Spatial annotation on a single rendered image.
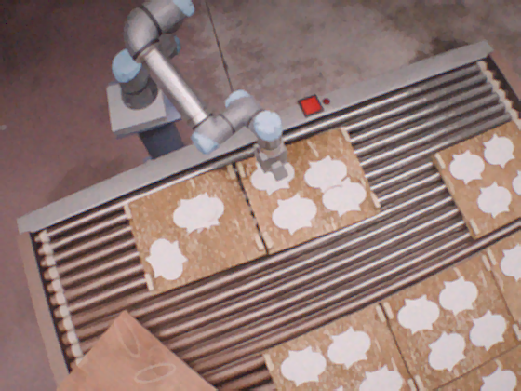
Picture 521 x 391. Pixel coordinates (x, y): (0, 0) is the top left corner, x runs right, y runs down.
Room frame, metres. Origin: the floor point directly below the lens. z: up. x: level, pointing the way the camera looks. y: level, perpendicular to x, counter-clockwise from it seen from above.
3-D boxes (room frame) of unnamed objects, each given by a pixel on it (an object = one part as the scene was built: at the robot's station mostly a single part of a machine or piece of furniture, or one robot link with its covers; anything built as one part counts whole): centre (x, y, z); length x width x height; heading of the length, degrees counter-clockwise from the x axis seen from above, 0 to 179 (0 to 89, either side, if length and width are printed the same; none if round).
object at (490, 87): (0.76, -0.11, 0.90); 1.95 x 0.05 x 0.05; 104
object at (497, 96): (0.71, -0.12, 0.90); 1.95 x 0.05 x 0.05; 104
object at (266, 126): (0.71, -0.05, 1.29); 0.09 x 0.08 x 0.11; 33
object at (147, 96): (1.16, 0.41, 0.97); 0.15 x 0.15 x 0.10
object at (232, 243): (0.57, 0.25, 0.93); 0.41 x 0.35 x 0.02; 102
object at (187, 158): (0.93, -0.07, 0.89); 2.08 x 0.09 x 0.06; 104
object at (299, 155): (0.65, -0.17, 0.93); 0.41 x 0.35 x 0.02; 101
